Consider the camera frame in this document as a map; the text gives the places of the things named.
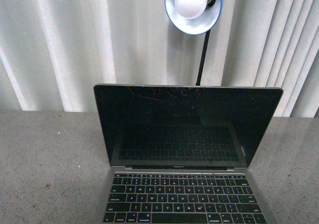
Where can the silver grey laptop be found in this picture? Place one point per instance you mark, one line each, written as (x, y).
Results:
(180, 155)

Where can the blue gooseneck desk lamp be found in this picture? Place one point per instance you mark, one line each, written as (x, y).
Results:
(195, 17)

